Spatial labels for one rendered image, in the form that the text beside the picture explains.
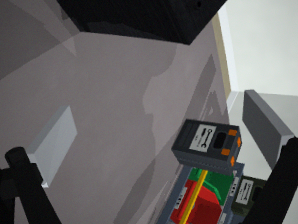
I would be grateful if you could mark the yellow bar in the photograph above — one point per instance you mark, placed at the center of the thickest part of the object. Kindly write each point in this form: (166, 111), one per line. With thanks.
(193, 197)

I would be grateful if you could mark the green bin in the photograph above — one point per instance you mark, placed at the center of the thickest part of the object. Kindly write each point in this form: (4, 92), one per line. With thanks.
(219, 183)

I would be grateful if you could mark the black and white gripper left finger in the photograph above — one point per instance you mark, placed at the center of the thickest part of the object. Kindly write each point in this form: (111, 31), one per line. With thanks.
(34, 169)

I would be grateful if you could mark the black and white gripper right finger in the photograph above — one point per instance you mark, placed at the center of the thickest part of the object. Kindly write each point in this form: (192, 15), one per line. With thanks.
(276, 142)

